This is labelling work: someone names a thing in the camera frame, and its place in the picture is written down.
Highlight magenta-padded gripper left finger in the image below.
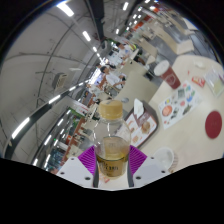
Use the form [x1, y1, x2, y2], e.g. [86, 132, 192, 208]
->
[55, 145, 100, 189]

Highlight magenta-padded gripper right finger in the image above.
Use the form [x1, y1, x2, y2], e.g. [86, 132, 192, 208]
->
[125, 145, 168, 189]

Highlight clear tea bottle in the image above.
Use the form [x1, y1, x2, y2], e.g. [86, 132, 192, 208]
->
[93, 99, 132, 179]

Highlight white checkered mug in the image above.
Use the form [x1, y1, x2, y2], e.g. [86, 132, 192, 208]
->
[152, 146, 179, 173]

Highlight brown food tray, paper liner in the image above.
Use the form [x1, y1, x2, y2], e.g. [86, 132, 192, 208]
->
[114, 108, 159, 149]

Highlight white paper napkin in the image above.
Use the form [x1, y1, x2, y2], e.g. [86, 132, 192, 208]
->
[133, 98, 145, 118]

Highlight colourful printed flyer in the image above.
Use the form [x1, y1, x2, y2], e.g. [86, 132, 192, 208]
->
[157, 79, 204, 130]

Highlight person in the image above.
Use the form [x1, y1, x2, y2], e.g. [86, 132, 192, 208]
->
[99, 65, 127, 93]
[114, 41, 134, 61]

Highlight ceiling air conditioner unit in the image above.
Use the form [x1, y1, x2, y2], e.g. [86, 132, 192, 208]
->
[53, 72, 69, 90]

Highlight flat round red coaster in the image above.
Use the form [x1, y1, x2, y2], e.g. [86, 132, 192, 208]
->
[204, 110, 223, 140]

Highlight small red snack packet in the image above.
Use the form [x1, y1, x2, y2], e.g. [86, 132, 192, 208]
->
[191, 75, 207, 88]

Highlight clear plastic packet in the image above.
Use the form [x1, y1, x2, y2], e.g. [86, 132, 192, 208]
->
[203, 66, 224, 98]

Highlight crumpled white tissue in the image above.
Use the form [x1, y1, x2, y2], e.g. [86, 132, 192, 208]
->
[194, 59, 208, 69]

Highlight beige canteen chairs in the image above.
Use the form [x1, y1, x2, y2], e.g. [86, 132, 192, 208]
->
[129, 9, 201, 78]

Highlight ceiling lights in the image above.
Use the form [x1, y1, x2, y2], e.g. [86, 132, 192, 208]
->
[9, 0, 161, 168]

